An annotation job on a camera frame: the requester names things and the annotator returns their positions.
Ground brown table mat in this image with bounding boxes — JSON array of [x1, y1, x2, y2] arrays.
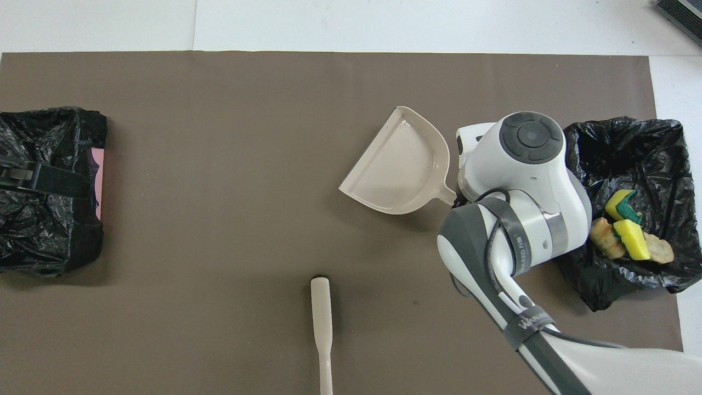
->
[[0, 51, 689, 395]]

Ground beige plastic dustpan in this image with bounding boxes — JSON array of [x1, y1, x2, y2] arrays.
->
[[338, 106, 458, 216]]

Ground dark grey ribbed device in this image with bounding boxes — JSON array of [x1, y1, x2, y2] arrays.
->
[[654, 0, 702, 47]]

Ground yellow sponge piece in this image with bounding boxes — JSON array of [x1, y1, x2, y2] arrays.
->
[[613, 219, 651, 261], [605, 189, 643, 225]]

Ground beige hand brush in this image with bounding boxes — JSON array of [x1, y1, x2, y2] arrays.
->
[[310, 273, 334, 395]]

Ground large pale stone chunk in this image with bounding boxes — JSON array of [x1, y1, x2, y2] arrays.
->
[[590, 217, 626, 259]]

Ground black plastic trash bag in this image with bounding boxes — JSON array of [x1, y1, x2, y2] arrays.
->
[[0, 106, 108, 277], [557, 116, 702, 312]]

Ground small pale stone chunk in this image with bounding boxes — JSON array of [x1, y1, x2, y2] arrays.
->
[[643, 233, 675, 264]]

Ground pink plastic bin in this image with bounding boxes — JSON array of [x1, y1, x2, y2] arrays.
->
[[90, 147, 105, 221]]

